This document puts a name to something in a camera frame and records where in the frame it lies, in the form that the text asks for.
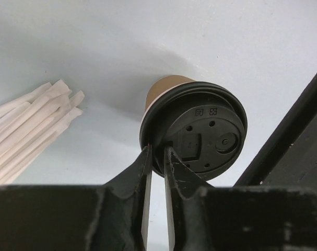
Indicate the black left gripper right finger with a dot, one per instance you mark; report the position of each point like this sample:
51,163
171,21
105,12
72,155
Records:
203,217

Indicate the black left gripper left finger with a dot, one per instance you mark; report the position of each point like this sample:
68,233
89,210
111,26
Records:
113,216

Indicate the black plastic cup lid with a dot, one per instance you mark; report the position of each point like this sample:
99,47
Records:
204,123

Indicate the brown paper cup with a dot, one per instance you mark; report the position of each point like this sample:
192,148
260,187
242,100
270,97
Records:
163,86

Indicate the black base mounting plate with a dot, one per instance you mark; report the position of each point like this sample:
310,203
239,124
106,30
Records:
289,156

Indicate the paper-wrapped straw, middle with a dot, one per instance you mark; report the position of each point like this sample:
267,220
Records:
8,150

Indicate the paper-wrapped straw, upper bundle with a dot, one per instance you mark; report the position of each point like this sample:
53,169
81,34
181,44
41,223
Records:
16,166

